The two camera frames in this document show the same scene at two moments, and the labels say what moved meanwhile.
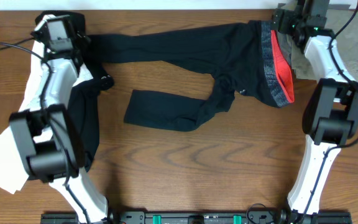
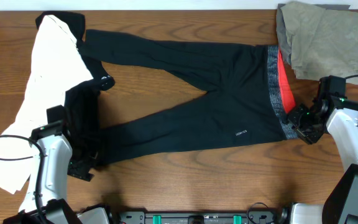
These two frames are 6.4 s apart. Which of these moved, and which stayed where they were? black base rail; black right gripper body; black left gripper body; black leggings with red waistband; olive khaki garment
Moved: black right gripper body; black leggings with red waistband; black left gripper body
Stayed: black base rail; olive khaki garment
